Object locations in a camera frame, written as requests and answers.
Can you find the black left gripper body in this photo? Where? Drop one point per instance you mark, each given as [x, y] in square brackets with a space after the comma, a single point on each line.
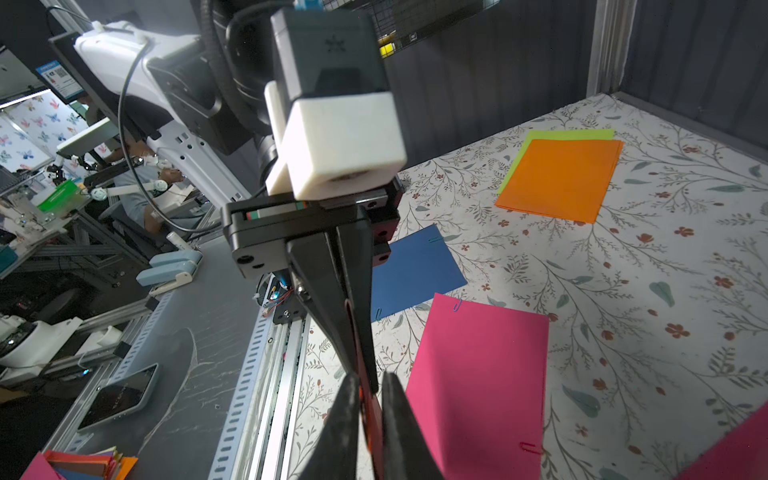
[259, 229]

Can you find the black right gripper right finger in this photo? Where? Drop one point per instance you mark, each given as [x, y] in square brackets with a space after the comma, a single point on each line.
[405, 452]

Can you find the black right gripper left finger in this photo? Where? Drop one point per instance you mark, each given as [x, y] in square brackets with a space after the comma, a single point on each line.
[335, 454]

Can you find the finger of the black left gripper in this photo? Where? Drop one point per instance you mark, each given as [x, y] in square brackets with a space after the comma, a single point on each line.
[355, 247]
[312, 262]

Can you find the brown paper sheet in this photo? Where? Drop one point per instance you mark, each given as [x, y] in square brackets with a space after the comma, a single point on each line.
[371, 415]

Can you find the magenta paper sheet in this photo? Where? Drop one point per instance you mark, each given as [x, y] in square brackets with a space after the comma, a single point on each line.
[741, 454]
[477, 389]

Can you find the orange paper sheet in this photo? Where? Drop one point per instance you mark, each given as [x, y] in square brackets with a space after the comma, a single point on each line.
[563, 179]

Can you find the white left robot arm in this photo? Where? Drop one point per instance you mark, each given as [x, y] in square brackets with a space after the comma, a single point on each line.
[196, 99]

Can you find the blue paper sheet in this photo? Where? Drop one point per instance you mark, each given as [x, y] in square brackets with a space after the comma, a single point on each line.
[419, 266]

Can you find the light blue stapler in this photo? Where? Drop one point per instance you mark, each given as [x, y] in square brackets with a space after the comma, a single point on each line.
[169, 271]

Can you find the red paperclip on magenta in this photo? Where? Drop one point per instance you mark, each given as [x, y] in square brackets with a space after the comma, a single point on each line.
[532, 448]

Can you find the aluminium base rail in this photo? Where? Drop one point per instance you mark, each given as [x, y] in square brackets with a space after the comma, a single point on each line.
[255, 442]

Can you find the aluminium frame post left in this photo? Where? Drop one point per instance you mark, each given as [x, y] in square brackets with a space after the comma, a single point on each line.
[611, 37]

